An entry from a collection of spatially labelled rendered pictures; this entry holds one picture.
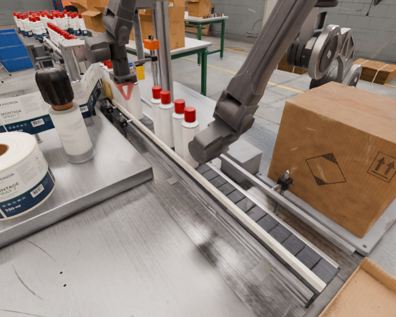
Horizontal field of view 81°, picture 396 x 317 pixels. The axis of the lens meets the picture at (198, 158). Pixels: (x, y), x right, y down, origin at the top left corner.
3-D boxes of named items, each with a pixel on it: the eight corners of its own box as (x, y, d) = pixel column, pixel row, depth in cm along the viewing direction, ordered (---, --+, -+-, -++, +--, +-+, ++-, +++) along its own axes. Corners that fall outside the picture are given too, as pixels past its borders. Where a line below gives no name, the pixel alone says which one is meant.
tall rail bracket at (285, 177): (257, 220, 66) (268, 177, 56) (273, 207, 70) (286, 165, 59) (266, 228, 64) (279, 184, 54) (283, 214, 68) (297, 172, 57)
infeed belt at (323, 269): (82, 81, 152) (80, 75, 150) (94, 78, 156) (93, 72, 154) (311, 303, 48) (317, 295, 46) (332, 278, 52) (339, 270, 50)
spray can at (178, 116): (172, 155, 82) (167, 100, 70) (184, 150, 85) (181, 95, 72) (180, 162, 79) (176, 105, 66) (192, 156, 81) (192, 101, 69)
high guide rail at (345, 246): (124, 88, 113) (124, 86, 112) (127, 88, 113) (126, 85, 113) (349, 256, 45) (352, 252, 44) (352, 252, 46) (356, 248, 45)
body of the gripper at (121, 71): (120, 84, 79) (115, 61, 74) (109, 76, 85) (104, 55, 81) (137, 80, 82) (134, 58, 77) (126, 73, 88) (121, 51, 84)
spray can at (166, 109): (160, 144, 87) (154, 91, 75) (171, 139, 90) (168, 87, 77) (167, 150, 84) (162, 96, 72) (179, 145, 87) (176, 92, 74)
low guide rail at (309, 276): (112, 103, 113) (111, 99, 111) (114, 102, 113) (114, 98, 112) (320, 292, 45) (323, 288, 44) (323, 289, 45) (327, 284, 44)
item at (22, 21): (20, 33, 262) (11, 12, 250) (73, 28, 289) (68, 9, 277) (26, 40, 233) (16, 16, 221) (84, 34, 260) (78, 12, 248)
